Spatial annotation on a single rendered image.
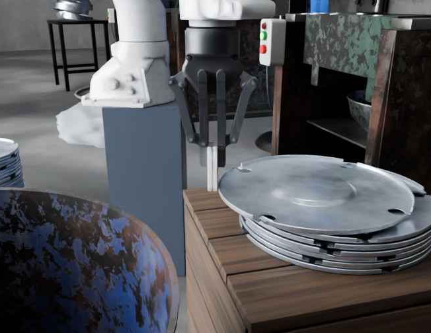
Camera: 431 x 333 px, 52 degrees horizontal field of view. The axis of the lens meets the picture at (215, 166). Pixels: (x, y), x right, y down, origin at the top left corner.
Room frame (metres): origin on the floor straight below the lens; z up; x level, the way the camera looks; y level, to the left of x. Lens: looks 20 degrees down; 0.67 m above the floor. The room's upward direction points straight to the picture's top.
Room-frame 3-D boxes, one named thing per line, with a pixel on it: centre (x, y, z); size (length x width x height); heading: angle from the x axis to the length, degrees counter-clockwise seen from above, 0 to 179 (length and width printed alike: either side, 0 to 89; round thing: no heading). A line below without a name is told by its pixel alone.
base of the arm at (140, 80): (1.08, 0.21, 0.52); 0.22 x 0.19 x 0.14; 91
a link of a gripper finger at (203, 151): (0.63, 0.03, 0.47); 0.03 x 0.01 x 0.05; 87
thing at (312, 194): (0.63, -0.15, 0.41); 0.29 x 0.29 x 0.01
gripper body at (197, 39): (0.63, 0.00, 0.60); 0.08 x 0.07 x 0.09; 87
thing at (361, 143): (1.29, -0.57, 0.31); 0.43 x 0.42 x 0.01; 20
